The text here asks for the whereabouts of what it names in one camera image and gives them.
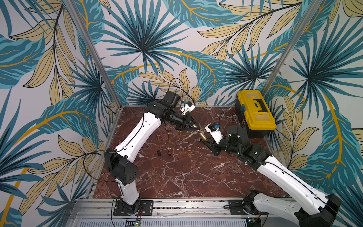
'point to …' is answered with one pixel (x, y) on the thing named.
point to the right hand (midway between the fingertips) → (204, 139)
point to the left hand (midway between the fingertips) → (197, 130)
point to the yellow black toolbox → (255, 113)
